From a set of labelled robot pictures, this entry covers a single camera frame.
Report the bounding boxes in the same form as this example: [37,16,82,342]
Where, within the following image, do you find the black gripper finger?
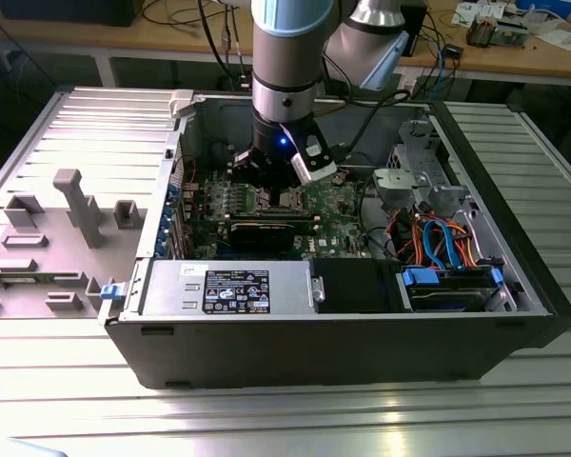
[231,149,284,207]
[282,160,310,207]

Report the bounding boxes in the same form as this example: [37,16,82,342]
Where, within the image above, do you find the CPU socket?
[246,184,311,214]

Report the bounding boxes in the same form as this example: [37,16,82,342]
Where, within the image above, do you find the black disk bay cover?
[313,259,401,313]

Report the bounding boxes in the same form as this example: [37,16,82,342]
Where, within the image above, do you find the green motherboard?
[180,161,380,261]

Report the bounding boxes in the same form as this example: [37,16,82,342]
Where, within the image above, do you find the black graphics card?
[228,221,297,254]

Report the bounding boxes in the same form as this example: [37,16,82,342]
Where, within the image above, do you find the beige case latch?
[167,89,197,119]

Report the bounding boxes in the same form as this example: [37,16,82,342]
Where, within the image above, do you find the silver metal drive cage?
[373,118,480,225]

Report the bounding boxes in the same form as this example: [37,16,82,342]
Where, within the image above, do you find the silver power supply with label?
[140,259,315,318]

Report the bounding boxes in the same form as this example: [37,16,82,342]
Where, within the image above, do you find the black and grey PC case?
[97,89,571,391]

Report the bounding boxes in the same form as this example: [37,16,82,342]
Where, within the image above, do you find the tall black box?
[403,0,429,58]

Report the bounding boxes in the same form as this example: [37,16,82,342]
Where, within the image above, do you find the hard disk in blue carrier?
[395,265,506,314]

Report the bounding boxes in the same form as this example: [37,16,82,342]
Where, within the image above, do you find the grey parts rack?
[0,169,148,320]

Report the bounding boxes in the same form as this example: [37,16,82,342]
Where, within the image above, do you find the wooden desk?
[0,0,571,89]

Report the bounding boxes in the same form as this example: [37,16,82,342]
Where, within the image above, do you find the white printed paper sheet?
[451,2,480,26]

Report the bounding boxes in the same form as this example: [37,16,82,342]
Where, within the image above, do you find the brown heat sink block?
[465,12,495,49]

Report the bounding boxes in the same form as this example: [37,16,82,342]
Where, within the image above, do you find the wide black box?
[0,0,137,29]

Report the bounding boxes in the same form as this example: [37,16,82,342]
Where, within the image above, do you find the green circuit board device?
[492,17,529,49]

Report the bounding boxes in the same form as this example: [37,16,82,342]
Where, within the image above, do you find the white paper stack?
[535,27,571,51]

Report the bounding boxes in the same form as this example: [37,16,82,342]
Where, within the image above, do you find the blue box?
[513,0,571,21]

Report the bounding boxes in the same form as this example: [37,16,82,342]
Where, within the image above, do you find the pale blue object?
[7,436,75,457]

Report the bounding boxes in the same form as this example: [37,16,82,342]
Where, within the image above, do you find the white camera on black bracket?
[279,124,340,186]

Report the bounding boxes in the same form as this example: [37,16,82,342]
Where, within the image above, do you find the black camera cable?
[335,89,410,162]

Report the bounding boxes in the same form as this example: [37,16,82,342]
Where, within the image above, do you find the thin red wire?
[169,152,199,187]

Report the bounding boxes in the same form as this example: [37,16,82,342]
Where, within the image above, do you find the thin black looped cable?
[356,180,391,261]

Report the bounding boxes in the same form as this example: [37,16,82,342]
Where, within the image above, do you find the red flat wire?
[387,211,413,261]

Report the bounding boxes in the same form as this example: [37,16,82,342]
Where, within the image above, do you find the blue flat wire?
[422,217,463,272]

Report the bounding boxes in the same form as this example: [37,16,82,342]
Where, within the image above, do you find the blue hanging cable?
[427,32,458,99]

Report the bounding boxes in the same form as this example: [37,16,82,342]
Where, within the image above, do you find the orange wire bundle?
[399,213,480,268]

